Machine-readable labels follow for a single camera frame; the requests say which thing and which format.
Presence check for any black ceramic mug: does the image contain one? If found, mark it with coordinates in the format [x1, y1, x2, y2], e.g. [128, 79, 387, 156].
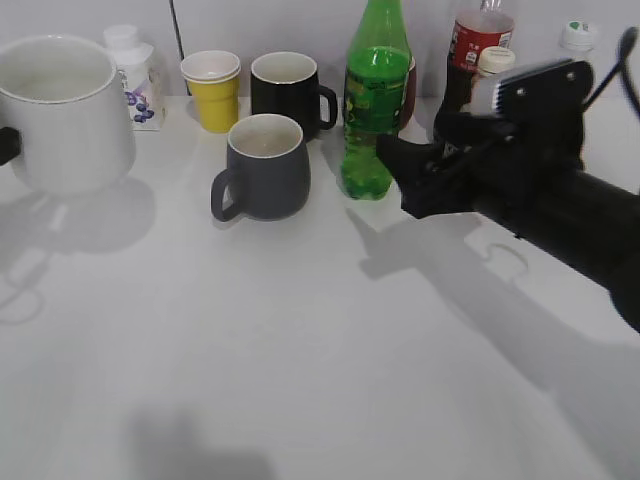
[250, 51, 338, 141]

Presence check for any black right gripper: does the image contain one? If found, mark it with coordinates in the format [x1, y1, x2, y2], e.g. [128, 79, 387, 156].
[375, 104, 589, 221]

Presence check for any grey ceramic mug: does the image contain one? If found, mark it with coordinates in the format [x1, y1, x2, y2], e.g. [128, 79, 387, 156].
[210, 113, 311, 222]

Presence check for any green soda bottle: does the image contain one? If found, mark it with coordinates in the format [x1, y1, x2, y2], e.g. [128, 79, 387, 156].
[341, 0, 413, 200]

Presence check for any clear water bottle green label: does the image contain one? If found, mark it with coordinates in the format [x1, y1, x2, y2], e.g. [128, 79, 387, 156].
[559, 20, 598, 52]

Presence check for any black wall cable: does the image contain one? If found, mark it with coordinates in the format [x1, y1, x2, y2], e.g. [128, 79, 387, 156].
[168, 0, 191, 99]

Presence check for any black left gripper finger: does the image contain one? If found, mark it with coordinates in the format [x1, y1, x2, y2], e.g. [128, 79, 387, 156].
[0, 127, 21, 166]

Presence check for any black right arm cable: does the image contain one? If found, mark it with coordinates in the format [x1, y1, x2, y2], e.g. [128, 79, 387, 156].
[584, 27, 640, 124]

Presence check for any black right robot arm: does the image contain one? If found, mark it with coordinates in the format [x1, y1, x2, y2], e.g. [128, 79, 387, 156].
[376, 111, 639, 330]

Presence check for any cola bottle red label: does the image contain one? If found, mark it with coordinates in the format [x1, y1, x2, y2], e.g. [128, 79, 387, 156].
[438, 1, 515, 113]

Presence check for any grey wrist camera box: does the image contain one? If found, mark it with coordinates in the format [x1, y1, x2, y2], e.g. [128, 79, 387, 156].
[468, 58, 594, 121]

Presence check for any white yogurt drink bottle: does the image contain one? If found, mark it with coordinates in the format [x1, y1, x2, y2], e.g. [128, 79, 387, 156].
[103, 24, 166, 131]

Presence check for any white ceramic mug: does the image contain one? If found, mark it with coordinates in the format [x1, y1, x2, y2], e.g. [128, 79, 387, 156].
[1, 35, 136, 196]

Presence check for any brown coffee drink bottle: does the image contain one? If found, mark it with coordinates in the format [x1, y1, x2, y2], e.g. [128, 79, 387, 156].
[476, 46, 516, 77]

